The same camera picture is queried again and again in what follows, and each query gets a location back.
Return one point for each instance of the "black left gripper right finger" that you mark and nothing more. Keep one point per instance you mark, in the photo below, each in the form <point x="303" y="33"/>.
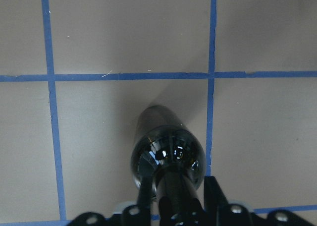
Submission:
<point x="213" y="194"/>

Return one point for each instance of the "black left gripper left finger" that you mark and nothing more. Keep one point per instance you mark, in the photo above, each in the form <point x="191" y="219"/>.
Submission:
<point x="146" y="192"/>

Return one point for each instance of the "dark glass wine bottle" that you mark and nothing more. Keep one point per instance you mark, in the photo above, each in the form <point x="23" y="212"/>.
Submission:
<point x="171" y="157"/>

